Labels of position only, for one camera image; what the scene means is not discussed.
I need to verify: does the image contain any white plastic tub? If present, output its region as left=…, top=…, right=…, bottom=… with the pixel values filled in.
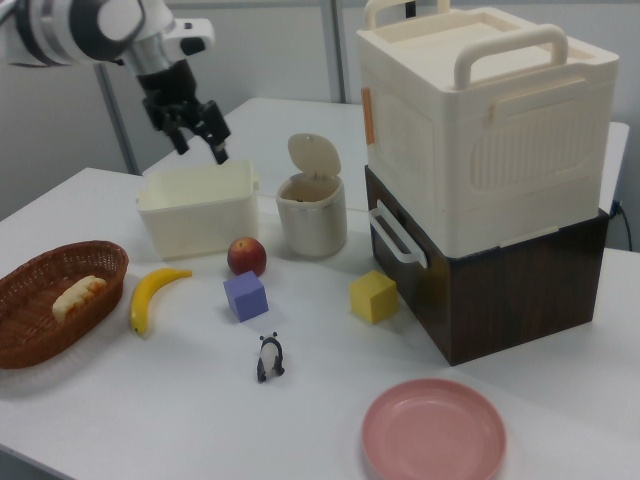
left=136, top=159, right=262, bottom=260

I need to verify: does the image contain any yellow banana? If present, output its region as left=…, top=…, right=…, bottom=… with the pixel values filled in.
left=129, top=268, right=193, bottom=337

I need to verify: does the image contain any panda toy figure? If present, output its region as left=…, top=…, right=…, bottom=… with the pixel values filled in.
left=256, top=330, right=287, bottom=384

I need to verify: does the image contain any brown wicker basket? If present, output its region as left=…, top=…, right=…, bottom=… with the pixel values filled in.
left=0, top=240, right=130, bottom=370

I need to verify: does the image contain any red apple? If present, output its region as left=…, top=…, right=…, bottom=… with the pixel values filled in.
left=227, top=236, right=268, bottom=277

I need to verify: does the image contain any small cream lidded trash can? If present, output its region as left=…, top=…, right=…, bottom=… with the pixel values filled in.
left=275, top=132, right=348, bottom=259

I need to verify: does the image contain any yellow foam cube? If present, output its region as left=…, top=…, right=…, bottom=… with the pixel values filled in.
left=348, top=270, right=400, bottom=324

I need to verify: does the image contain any purple foam cube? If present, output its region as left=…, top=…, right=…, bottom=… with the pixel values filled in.
left=222, top=271, right=270, bottom=324

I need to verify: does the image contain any pink plastic plate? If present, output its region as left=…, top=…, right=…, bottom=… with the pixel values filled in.
left=360, top=378, right=508, bottom=480

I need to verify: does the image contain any bread piece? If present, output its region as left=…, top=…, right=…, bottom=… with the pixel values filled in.
left=51, top=274, right=108, bottom=323

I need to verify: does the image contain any white drawer handle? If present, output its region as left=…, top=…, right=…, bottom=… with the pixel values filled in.
left=368, top=199, right=429, bottom=269

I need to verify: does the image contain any black wall cable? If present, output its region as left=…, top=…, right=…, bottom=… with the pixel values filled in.
left=610, top=199, right=632, bottom=251

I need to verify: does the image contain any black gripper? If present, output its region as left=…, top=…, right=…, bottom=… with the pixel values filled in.
left=137, top=59, right=233, bottom=166

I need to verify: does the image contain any dark brown wooden drawer box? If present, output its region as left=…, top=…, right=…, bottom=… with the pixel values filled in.
left=363, top=164, right=610, bottom=368

